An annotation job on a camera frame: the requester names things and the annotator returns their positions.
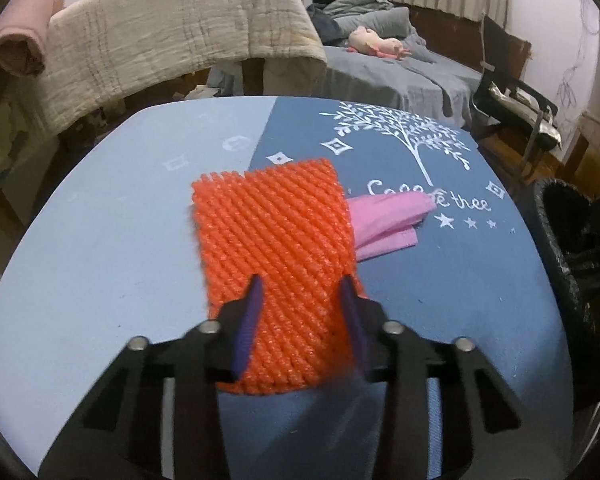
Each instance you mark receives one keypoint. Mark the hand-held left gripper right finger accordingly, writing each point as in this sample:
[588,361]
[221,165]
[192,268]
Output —
[354,332]

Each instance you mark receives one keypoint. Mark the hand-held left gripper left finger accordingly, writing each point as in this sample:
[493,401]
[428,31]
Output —
[247,332]

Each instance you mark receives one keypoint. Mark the orange foam net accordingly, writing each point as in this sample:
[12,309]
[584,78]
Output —
[280,240]

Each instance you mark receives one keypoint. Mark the bin with black bag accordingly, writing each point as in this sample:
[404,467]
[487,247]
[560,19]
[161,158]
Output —
[595,260]

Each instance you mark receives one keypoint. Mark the pink cloth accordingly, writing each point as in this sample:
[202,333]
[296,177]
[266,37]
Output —
[385,215]

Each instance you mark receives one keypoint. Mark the white crumpled cloth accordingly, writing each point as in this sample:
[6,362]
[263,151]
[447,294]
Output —
[197,94]

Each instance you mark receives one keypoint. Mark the bed with grey sheet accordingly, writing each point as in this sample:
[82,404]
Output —
[380,80]

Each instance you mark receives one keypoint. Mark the silver chair cushion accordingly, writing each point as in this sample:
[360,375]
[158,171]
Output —
[525,110]

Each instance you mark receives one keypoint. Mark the pink plush toy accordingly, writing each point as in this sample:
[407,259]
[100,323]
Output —
[375,42]

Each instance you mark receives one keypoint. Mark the cream quilt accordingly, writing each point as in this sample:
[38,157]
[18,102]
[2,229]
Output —
[170,40]

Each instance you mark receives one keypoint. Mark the grey blanket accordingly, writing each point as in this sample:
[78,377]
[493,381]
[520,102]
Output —
[375,17]

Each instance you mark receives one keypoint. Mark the wooden headboard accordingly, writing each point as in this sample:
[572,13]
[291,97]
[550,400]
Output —
[460,35]

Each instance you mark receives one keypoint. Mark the beige clothes pile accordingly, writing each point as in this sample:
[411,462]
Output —
[5,130]

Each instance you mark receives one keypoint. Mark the black chair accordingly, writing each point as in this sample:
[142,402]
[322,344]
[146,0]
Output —
[495,45]

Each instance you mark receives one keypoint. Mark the pink blanket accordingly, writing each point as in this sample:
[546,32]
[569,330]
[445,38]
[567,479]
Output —
[20,25]

